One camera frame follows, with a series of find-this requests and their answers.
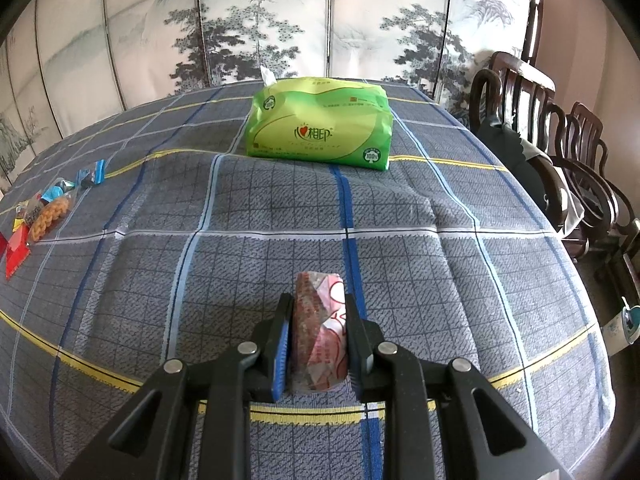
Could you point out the dark wooden frame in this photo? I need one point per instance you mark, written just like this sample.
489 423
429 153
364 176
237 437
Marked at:
533 20

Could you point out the dark wooden chair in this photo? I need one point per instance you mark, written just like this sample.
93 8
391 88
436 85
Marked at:
590 160
520 90

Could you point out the small red packet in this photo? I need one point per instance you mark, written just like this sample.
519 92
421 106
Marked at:
3 244

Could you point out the blue snack packet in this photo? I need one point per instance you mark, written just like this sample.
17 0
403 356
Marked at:
57 191

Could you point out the blue wrapped candy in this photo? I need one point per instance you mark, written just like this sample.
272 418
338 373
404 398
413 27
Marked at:
95 172

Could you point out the grey plaid tablecloth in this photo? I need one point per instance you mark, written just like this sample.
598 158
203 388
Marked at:
150 260

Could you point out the painted landscape folding screen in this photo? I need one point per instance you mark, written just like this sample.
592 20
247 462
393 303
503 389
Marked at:
150 35

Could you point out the yellow cookie packet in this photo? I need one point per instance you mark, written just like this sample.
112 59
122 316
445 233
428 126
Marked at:
31 212

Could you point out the fried twist snack packet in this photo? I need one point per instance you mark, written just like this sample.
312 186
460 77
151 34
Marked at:
50 217

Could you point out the red snack packet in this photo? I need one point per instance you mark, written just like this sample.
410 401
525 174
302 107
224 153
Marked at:
16 255

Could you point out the brown cake snack packet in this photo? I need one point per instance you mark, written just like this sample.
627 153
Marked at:
320 330

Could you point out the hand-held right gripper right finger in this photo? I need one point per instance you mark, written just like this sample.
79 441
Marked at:
357 360

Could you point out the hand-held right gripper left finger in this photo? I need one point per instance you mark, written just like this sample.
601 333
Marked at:
280 360

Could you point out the green snack packet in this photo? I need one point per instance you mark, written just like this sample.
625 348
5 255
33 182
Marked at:
320 125

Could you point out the dark cloth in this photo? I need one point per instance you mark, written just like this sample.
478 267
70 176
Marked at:
505 155

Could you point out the teal white object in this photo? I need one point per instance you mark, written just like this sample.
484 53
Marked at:
629 320

